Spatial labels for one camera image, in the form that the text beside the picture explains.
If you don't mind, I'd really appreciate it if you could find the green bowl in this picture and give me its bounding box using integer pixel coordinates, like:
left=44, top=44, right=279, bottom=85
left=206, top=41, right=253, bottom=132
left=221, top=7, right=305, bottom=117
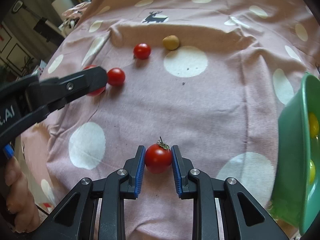
left=271, top=73, right=319, bottom=235

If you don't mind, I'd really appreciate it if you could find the green apple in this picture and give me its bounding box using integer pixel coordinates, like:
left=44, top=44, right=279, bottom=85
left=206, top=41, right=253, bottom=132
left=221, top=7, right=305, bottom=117
left=309, top=159, right=316, bottom=185
left=308, top=112, right=319, bottom=139

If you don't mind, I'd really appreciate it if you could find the stemmed cherry tomato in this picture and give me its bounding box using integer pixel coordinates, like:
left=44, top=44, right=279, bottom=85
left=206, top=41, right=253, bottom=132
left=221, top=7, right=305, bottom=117
left=133, top=43, right=151, bottom=60

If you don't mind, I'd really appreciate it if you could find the person's left hand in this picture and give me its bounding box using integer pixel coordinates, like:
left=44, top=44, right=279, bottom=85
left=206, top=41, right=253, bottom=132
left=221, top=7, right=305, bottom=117
left=4, top=157, right=40, bottom=233

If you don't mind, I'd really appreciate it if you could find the pink clothes pile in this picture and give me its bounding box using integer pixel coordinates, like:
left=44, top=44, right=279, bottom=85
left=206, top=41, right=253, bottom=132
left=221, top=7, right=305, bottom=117
left=59, top=2, right=91, bottom=38

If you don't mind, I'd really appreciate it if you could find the right tan longan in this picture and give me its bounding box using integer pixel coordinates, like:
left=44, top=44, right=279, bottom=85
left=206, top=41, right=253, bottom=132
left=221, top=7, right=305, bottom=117
left=162, top=35, right=180, bottom=51

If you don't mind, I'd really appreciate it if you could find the pink polka dot cloth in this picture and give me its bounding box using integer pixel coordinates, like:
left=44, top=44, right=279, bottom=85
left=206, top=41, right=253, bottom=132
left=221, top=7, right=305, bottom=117
left=19, top=0, right=320, bottom=240

